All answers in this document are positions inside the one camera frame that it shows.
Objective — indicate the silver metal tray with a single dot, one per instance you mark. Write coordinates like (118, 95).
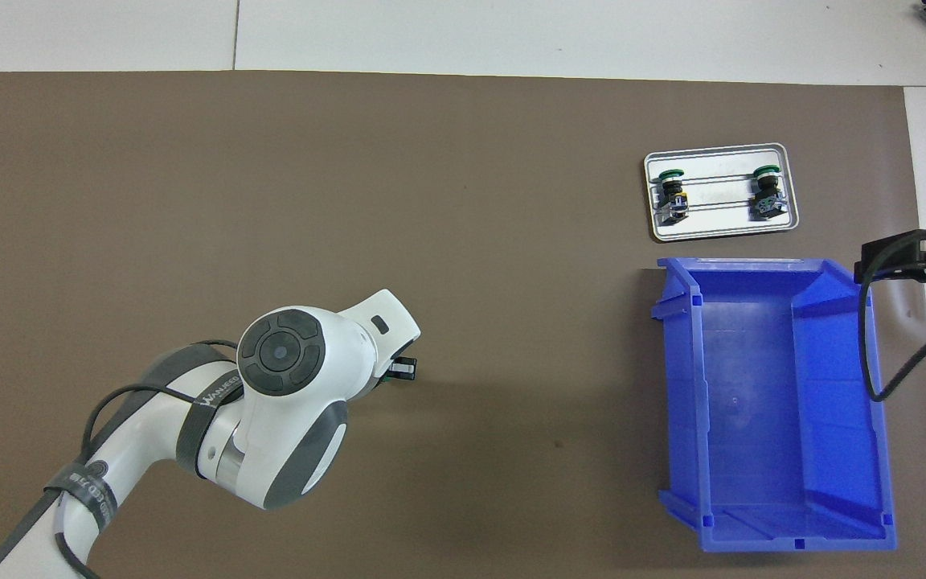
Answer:
(716, 217)

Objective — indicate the blue plastic storage bin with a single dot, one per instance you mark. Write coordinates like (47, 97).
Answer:
(752, 418)

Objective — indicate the brown table mat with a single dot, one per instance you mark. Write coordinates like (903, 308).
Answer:
(511, 201)

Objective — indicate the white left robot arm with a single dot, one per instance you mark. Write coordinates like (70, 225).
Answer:
(270, 450)

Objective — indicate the green push button switch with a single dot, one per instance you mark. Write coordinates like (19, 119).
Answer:
(767, 186)
(674, 191)

